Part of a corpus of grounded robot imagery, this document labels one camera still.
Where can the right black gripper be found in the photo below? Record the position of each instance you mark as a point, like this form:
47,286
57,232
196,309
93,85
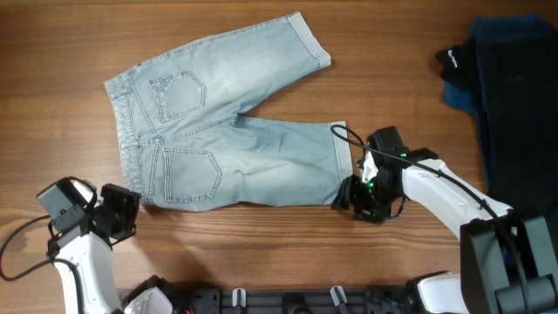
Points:
349,192

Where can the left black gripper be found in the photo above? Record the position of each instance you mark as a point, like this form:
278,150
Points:
129,201

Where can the light blue denim shorts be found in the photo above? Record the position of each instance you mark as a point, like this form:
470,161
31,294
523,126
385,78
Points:
187,140

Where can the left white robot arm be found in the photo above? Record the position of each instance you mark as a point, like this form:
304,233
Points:
87,225

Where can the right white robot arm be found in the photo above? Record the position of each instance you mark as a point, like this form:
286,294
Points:
507,260

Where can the dark clothes pile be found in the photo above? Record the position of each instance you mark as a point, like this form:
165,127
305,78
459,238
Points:
505,76

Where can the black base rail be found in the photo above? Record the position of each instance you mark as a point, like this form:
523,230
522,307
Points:
287,300

